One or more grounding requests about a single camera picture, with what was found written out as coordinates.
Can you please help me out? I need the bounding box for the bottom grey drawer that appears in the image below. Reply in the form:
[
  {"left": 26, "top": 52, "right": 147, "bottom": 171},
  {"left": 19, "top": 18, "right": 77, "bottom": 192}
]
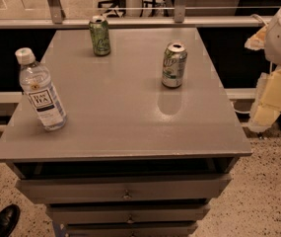
[{"left": 66, "top": 221, "right": 197, "bottom": 237}]

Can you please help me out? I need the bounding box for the white padded gripper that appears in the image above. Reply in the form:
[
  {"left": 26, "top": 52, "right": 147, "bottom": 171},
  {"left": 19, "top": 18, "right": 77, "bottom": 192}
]
[{"left": 248, "top": 66, "right": 281, "bottom": 133}]

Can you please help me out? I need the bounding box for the black leather shoe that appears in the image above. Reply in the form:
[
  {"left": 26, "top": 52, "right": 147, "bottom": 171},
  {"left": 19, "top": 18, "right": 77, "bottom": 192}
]
[{"left": 0, "top": 204, "right": 21, "bottom": 237}]

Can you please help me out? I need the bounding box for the white green 7up can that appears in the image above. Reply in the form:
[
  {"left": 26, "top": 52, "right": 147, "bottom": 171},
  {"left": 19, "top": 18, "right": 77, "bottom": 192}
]
[{"left": 162, "top": 41, "right": 187, "bottom": 88}]

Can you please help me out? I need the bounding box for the clear plastic tea bottle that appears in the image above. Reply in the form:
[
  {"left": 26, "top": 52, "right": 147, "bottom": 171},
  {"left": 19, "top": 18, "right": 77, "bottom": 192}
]
[{"left": 15, "top": 47, "right": 67, "bottom": 130}]

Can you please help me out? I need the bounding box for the black office chair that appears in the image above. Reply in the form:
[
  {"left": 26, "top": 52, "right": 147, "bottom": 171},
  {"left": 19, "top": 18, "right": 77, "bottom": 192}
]
[{"left": 98, "top": 0, "right": 126, "bottom": 18}]

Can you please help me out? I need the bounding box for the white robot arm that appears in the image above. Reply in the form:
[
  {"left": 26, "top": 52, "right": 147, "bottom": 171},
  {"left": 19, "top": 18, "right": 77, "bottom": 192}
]
[{"left": 245, "top": 8, "right": 281, "bottom": 133}]

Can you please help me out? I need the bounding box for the green soda can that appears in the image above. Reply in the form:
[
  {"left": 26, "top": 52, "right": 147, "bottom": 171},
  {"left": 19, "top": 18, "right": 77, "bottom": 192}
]
[{"left": 89, "top": 15, "right": 111, "bottom": 56}]

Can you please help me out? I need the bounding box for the top grey drawer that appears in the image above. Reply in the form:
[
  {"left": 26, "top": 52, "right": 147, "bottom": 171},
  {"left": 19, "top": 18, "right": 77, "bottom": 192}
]
[{"left": 16, "top": 174, "right": 231, "bottom": 204}]

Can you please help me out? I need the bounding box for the middle grey drawer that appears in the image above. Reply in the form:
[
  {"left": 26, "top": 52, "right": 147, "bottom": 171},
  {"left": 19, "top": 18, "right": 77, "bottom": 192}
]
[{"left": 46, "top": 203, "right": 210, "bottom": 224}]

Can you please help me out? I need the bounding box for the grey drawer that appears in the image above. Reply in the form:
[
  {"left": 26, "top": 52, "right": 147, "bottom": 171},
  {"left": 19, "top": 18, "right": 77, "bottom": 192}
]
[
  {"left": 46, "top": 203, "right": 210, "bottom": 224},
  {"left": 16, "top": 174, "right": 231, "bottom": 204},
  {"left": 66, "top": 221, "right": 197, "bottom": 237}
]

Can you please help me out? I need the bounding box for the metal window railing frame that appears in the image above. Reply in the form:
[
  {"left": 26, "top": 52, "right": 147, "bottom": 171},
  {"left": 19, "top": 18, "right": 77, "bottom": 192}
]
[{"left": 0, "top": 0, "right": 272, "bottom": 29}]

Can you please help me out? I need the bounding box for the grey drawer cabinet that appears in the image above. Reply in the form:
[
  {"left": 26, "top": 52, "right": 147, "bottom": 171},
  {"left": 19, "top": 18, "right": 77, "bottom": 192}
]
[{"left": 0, "top": 27, "right": 253, "bottom": 237}]

